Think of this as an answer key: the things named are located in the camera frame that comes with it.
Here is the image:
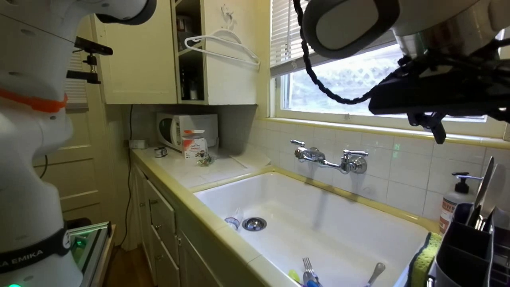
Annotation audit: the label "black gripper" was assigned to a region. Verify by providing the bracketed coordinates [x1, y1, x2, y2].
[367, 50, 510, 117]

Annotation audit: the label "white ceramic sink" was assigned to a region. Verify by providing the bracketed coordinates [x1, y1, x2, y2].
[193, 171, 433, 287]

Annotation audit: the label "metal sink drain strainer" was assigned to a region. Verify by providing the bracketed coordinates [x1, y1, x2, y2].
[241, 216, 268, 233]

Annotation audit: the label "blue translucent sink stopper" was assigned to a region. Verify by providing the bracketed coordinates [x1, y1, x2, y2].
[224, 214, 244, 232]

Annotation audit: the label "soap dispenser bottle, orange label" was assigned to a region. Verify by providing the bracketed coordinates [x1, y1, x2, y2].
[439, 171, 484, 236]

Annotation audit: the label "black utensil caddy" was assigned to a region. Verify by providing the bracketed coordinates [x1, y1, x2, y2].
[428, 203, 510, 287]

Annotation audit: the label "yellow green sponge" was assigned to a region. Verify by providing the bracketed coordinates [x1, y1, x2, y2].
[409, 232, 444, 287]

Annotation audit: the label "white window blind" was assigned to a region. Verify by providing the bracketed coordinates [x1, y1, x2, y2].
[270, 0, 412, 78]

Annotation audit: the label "white plastic clothes hanger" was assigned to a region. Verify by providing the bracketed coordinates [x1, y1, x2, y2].
[184, 29, 262, 70]

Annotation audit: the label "small metal keys bunch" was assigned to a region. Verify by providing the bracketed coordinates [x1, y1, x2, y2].
[195, 150, 214, 168]

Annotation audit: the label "white electric kettle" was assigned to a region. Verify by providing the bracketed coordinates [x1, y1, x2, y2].
[155, 112, 221, 152]

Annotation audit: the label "cream lower kitchen cabinets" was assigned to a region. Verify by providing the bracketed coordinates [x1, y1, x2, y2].
[130, 161, 225, 287]

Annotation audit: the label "cream panelled door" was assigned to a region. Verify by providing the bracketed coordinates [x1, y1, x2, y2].
[34, 104, 133, 225]

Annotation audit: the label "control box with green light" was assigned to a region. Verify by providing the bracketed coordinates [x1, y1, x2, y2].
[63, 220, 115, 287]

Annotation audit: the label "window with cream frame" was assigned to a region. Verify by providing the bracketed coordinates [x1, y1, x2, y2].
[272, 29, 510, 141]

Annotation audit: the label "chrome wall faucet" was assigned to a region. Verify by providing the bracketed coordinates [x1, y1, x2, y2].
[289, 139, 370, 176]

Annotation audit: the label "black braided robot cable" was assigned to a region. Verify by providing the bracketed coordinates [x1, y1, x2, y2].
[292, 0, 377, 107]

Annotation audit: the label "metal spoon, ornate handle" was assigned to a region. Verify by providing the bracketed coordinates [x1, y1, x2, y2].
[366, 262, 388, 287]

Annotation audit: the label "cream upper wall cabinet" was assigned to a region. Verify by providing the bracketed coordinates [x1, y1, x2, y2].
[95, 0, 260, 107]

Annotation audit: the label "black power cord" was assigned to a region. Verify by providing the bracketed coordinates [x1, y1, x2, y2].
[119, 106, 136, 252]

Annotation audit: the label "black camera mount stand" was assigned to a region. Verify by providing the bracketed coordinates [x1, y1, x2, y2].
[66, 35, 115, 86]

